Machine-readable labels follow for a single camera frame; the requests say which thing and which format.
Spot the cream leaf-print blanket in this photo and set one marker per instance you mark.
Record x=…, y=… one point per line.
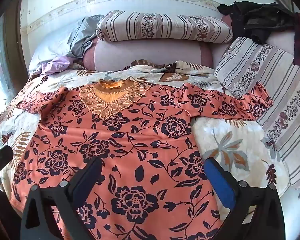
x=230, y=140

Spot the purple cloth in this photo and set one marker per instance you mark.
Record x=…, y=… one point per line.
x=56, y=65

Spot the black clothes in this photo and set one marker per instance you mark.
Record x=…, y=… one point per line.
x=260, y=20

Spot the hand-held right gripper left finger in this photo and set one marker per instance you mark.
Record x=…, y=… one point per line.
x=86, y=181

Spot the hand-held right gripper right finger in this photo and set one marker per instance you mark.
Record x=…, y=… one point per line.
x=221, y=187

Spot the orange floral shirt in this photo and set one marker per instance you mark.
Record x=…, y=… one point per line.
x=140, y=140

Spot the striped floral pillow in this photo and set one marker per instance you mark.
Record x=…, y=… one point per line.
x=162, y=26
x=272, y=80

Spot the pink bolster pillow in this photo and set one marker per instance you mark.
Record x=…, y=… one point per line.
x=150, y=55

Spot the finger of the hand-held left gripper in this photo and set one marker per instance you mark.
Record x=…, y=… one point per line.
x=1, y=158

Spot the brown window frame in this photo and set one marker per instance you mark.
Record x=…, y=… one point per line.
x=15, y=40

